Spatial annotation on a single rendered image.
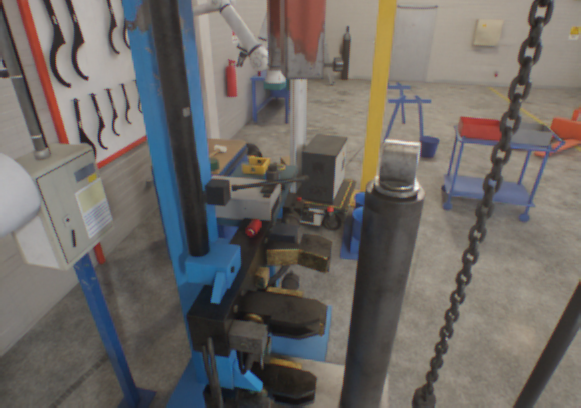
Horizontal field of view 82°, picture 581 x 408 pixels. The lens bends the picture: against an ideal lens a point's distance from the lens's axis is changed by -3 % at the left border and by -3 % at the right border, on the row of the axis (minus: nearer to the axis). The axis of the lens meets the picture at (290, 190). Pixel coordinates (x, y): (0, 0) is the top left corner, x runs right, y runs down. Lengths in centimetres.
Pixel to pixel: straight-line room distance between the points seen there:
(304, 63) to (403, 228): 67
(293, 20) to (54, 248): 115
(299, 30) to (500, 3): 1158
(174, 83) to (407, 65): 1107
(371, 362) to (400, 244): 67
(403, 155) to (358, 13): 1077
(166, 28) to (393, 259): 108
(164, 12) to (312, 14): 43
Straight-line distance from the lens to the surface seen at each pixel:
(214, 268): 140
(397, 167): 122
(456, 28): 1217
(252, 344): 140
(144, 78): 135
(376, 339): 168
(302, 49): 97
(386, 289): 147
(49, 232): 150
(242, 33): 314
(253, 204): 179
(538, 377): 66
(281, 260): 177
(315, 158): 332
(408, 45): 1194
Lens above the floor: 206
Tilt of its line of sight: 28 degrees down
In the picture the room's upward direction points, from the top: straight up
